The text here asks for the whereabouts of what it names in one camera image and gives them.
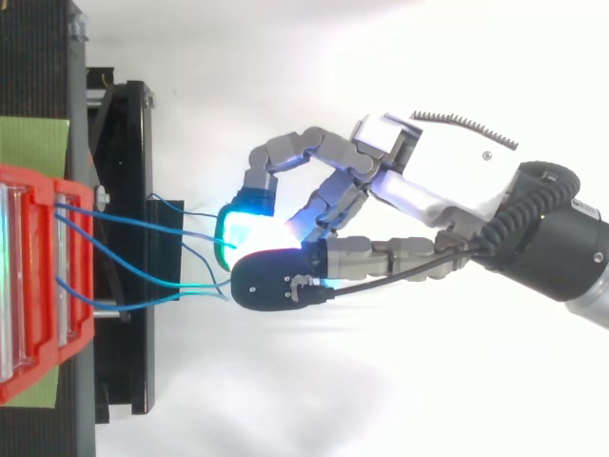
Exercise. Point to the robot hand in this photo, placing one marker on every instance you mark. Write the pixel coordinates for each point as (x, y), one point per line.
(457, 162)

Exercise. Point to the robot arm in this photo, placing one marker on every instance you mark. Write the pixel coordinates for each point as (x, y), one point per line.
(561, 247)

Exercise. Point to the black stand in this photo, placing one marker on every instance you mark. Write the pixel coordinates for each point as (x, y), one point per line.
(119, 238)

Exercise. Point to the red bin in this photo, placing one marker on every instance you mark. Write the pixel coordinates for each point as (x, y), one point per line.
(43, 281)

